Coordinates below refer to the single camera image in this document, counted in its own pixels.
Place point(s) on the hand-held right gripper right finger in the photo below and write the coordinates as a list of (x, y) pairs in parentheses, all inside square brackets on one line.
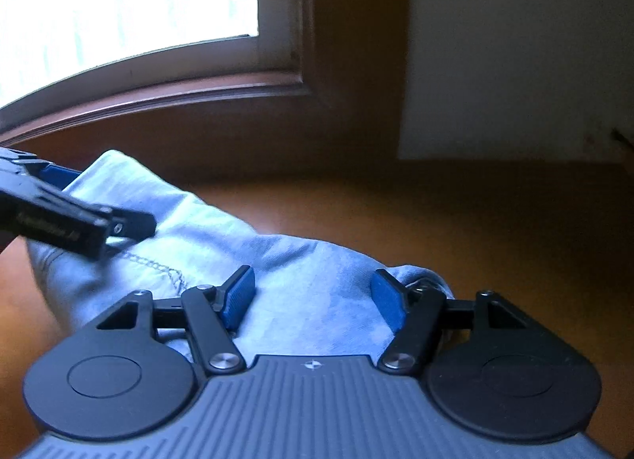
[(389, 298)]

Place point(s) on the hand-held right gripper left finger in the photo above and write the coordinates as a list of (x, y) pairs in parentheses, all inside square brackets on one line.
[(237, 298)]

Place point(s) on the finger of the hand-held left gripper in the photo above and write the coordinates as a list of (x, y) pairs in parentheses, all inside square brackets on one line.
[(59, 176), (133, 226)]

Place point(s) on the light blue jeans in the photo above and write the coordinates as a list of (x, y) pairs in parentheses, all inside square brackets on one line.
[(297, 280)]

